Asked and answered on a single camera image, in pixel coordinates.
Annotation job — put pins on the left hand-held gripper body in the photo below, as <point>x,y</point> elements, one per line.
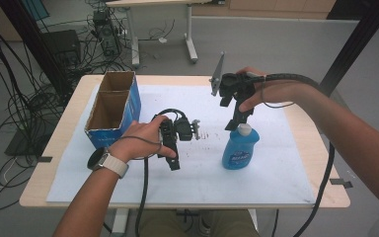
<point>184,129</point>

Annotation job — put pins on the white desk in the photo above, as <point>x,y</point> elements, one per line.
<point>190,42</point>

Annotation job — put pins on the white power adapter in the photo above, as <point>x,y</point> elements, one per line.
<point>162,40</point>

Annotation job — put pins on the computer tower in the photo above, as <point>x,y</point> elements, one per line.
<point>107,36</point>

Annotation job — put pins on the person's right hand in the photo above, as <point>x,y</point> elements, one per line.
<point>279,92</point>

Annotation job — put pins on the white table mat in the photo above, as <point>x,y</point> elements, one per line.
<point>194,179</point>

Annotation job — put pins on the black metal stand on carpet tile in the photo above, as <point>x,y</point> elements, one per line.
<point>355,39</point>

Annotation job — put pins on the black box on floor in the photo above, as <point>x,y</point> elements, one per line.
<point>62,44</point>

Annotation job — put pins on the white table leg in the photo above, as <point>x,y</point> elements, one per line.
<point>121,223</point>

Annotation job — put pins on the black tape strip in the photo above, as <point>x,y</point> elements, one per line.
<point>45,159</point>
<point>340,183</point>

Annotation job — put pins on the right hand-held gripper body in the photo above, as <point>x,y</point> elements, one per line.
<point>237,85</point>

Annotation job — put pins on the blue cardboard box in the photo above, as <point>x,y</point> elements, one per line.
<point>108,112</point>

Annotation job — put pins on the blue panel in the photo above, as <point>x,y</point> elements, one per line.
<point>34,8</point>

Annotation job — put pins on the dark flat base plate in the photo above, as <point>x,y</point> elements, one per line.
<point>23,144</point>

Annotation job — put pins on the person's left hand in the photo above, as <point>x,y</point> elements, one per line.
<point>138,141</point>

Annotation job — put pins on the blue bottle with white cap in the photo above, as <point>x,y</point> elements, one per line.
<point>238,151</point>

